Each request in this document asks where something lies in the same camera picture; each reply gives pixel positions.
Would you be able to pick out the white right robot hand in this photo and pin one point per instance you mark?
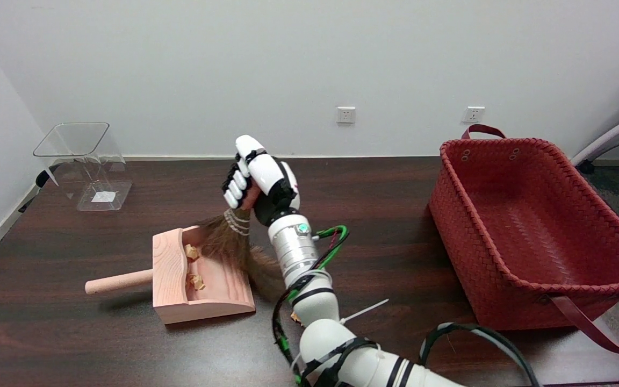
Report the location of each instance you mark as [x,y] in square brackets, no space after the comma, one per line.
[269,177]

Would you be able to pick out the brown straw hand broom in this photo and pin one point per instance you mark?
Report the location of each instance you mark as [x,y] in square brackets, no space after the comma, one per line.
[229,242]

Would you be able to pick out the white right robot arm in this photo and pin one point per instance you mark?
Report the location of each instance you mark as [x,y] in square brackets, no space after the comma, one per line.
[296,250]

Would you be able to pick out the wooden dustpan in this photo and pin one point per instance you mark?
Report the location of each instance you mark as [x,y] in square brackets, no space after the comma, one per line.
[170,269]

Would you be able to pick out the long white zip tie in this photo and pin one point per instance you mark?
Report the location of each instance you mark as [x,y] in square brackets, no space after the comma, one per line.
[366,310]

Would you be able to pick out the clear plastic container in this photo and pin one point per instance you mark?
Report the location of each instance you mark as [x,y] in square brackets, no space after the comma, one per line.
[102,196]

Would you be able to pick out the black table clamp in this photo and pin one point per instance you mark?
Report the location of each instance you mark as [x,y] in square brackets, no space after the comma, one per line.
[41,180]

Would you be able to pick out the red woven basket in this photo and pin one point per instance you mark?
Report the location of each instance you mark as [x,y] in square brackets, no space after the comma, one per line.
[546,215]

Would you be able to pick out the pink and grey chair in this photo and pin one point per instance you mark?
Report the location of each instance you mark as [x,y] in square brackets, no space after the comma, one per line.
[610,137]

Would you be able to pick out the white wall socket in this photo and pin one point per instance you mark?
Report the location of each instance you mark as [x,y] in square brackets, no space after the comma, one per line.
[345,114]
[473,114]

